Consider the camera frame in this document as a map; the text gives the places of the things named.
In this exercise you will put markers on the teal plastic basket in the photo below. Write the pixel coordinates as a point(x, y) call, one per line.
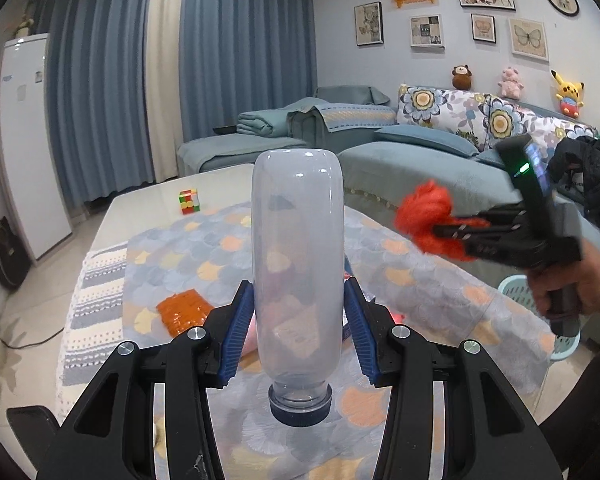
point(515, 285)

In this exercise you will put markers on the striped knitted table runner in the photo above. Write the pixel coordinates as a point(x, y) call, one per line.
point(100, 300)

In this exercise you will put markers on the small butterfly picture frame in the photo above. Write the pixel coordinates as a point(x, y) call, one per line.
point(483, 27)

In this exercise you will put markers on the pink pig plush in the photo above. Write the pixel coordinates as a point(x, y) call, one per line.
point(510, 82)

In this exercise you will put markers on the floral pillow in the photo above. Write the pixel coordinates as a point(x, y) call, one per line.
point(530, 120)
point(440, 105)

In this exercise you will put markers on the brown monkey plush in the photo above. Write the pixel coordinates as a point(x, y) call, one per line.
point(462, 77)

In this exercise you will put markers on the blue curtain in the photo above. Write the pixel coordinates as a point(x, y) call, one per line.
point(95, 85)
point(250, 50)

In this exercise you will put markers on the newspaper print canvas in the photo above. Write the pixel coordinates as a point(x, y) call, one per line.
point(426, 31)

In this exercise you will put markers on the black quilted jacket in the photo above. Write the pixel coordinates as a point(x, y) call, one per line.
point(590, 170)

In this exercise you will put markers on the yellow-striped sofa back cover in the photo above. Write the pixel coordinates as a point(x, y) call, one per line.
point(350, 115)

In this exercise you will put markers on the pink plastic wrapper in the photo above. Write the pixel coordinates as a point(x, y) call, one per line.
point(250, 340)

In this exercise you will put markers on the cream curtain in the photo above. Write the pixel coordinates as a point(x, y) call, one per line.
point(164, 70)

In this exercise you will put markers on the folded teal blanket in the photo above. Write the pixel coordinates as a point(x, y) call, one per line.
point(262, 122)

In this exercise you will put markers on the orange snack packet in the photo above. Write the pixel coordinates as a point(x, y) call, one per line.
point(182, 310)

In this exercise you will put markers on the scale-patterned tablecloth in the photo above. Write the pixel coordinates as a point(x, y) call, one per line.
point(405, 280)

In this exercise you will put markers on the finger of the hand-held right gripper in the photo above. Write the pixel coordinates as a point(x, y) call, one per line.
point(490, 249)
point(460, 231)

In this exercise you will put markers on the black guitar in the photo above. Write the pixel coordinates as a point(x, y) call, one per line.
point(7, 255)

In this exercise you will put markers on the blue cushion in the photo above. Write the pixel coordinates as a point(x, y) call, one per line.
point(425, 139)
point(490, 157)

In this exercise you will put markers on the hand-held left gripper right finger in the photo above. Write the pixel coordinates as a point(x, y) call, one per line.
point(362, 330)

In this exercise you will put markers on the small black device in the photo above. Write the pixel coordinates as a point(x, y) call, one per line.
point(226, 130)

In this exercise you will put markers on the white refrigerator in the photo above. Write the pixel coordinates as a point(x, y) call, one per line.
point(25, 135)

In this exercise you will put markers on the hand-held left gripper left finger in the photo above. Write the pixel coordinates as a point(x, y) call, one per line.
point(235, 330)

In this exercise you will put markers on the red fluffy cloth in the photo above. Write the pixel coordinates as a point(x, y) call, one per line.
point(422, 215)

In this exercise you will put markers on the blue corner sofa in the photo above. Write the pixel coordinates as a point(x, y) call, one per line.
point(420, 170)

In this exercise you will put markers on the teal sofa back cloth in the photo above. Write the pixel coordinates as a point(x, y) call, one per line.
point(352, 94)

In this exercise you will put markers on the botanical picture frame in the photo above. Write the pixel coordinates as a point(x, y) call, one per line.
point(368, 23)

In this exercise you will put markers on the clear plastic bottle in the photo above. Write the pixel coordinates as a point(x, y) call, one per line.
point(297, 235)

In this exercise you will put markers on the puzzle cube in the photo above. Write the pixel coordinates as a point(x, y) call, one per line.
point(189, 202)

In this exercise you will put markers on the person's dark clothing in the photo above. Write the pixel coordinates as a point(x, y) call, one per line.
point(585, 410)

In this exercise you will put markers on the large butterfly picture frame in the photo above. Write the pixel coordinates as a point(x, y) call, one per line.
point(528, 39)

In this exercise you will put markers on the yellow plush toy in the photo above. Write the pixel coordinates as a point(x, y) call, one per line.
point(569, 92)

